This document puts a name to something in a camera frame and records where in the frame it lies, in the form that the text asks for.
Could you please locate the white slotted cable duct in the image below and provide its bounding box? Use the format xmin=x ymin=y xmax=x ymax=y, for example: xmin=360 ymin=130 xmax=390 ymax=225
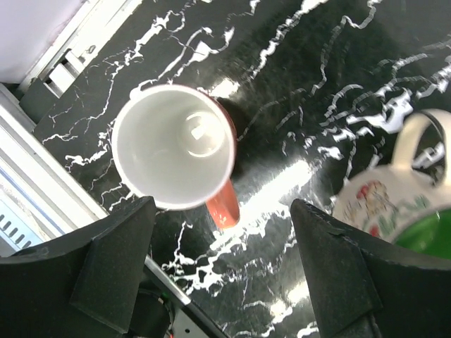
xmin=1 ymin=168 xmax=50 ymax=252

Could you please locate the pink handled white mug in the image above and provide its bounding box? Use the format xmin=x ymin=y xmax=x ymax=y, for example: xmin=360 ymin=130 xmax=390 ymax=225
xmin=111 ymin=84 xmax=240 ymax=229

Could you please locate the green interior white mug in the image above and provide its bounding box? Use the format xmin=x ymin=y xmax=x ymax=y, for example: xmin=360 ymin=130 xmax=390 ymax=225
xmin=333 ymin=109 xmax=450 ymax=258

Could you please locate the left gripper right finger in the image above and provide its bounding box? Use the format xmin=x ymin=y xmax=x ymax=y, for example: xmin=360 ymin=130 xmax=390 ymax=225
xmin=290 ymin=199 xmax=450 ymax=337

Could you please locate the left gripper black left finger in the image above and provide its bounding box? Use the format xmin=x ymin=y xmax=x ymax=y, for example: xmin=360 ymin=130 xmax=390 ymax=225
xmin=1 ymin=197 xmax=156 ymax=337

